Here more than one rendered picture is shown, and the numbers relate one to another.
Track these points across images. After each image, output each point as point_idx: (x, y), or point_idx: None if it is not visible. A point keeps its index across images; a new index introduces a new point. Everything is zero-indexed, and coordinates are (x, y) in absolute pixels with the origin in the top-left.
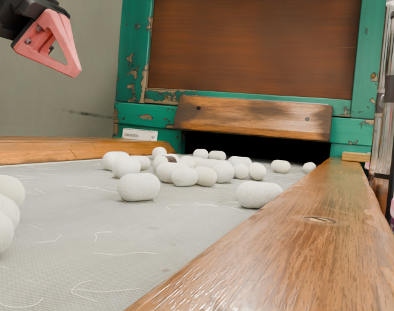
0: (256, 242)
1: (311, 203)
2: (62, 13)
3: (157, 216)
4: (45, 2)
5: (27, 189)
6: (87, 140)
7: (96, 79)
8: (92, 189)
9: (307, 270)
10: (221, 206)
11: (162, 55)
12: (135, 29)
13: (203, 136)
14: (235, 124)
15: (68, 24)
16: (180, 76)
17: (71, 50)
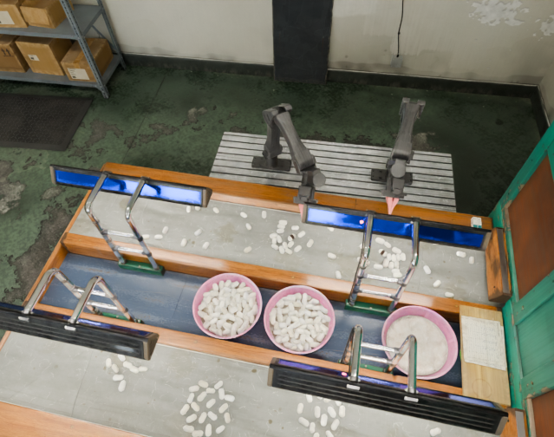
0: (280, 271)
1: (304, 277)
2: (396, 198)
3: (319, 262)
4: (392, 193)
5: (331, 239)
6: None
7: None
8: (340, 247)
9: (274, 274)
10: (335, 270)
11: (516, 203)
12: (517, 182)
13: None
14: (487, 258)
15: (396, 201)
16: (512, 218)
17: (389, 209)
